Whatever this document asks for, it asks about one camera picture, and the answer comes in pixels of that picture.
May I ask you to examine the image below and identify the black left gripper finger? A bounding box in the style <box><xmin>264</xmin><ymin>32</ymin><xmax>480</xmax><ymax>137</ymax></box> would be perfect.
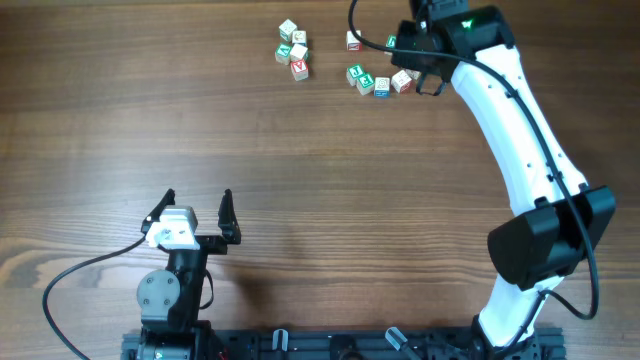
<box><xmin>218</xmin><ymin>189</ymin><xmax>242</xmax><ymax>245</ymax></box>
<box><xmin>141</xmin><ymin>188</ymin><xmax>175</xmax><ymax>235</ymax></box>

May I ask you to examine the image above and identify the green J letter block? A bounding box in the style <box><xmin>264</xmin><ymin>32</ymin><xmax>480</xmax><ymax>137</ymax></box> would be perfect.
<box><xmin>346</xmin><ymin>64</ymin><xmax>365</xmax><ymax>86</ymax></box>

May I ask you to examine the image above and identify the yellow edged picture block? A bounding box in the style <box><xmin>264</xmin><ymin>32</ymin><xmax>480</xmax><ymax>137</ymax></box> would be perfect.
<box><xmin>405</xmin><ymin>69</ymin><xmax>421</xmax><ymax>80</ymax></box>

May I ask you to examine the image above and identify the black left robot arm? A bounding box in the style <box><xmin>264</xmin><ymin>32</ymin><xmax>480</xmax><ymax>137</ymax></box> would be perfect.
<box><xmin>121</xmin><ymin>189</ymin><xmax>241</xmax><ymax>360</ymax></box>

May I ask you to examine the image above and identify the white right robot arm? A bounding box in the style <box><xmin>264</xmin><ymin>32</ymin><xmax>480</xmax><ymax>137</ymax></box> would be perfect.
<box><xmin>392</xmin><ymin>1</ymin><xmax>616</xmax><ymax>356</ymax></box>

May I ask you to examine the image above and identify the green N letter block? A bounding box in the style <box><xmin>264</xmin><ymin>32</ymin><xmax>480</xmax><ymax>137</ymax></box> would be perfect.
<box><xmin>385</xmin><ymin>34</ymin><xmax>396</xmax><ymax>49</ymax></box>

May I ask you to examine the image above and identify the snail picture blue block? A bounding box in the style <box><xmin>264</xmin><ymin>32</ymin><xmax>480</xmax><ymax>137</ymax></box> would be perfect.
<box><xmin>374</xmin><ymin>77</ymin><xmax>391</xmax><ymax>98</ymax></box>

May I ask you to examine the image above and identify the block with red side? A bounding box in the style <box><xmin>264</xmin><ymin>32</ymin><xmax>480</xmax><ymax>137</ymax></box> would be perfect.
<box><xmin>346</xmin><ymin>31</ymin><xmax>362</xmax><ymax>51</ymax></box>

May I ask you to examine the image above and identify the green E letter block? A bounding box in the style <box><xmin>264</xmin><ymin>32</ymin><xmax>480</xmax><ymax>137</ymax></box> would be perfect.
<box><xmin>356</xmin><ymin>73</ymin><xmax>375</xmax><ymax>95</ymax></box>

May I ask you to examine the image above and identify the block with blue side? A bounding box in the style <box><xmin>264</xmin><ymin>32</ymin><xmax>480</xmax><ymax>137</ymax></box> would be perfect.
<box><xmin>291</xmin><ymin>30</ymin><xmax>307</xmax><ymax>47</ymax></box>

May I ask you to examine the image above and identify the green Z side block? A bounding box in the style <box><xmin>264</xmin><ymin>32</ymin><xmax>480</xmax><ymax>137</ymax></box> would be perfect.
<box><xmin>289</xmin><ymin>43</ymin><xmax>309</xmax><ymax>62</ymax></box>

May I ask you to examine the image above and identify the red V letter block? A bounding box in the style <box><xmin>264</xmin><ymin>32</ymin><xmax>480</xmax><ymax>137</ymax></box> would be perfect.
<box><xmin>290</xmin><ymin>59</ymin><xmax>309</xmax><ymax>81</ymax></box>

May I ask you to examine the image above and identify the plain top far-left block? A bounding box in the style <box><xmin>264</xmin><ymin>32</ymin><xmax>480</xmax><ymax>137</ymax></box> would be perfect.
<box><xmin>278</xmin><ymin>19</ymin><xmax>298</xmax><ymax>43</ymax></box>

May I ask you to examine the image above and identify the green A letter block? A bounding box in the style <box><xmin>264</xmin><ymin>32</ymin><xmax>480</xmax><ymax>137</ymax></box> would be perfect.
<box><xmin>275</xmin><ymin>43</ymin><xmax>292</xmax><ymax>65</ymax></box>

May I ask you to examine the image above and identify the black left camera cable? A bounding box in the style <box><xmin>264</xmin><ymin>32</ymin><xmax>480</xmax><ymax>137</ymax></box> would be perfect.
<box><xmin>41</xmin><ymin>235</ymin><xmax>149</xmax><ymax>360</ymax></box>

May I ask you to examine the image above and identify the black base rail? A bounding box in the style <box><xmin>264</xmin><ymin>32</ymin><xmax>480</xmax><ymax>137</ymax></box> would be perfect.
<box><xmin>121</xmin><ymin>326</ymin><xmax>567</xmax><ymax>360</ymax></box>

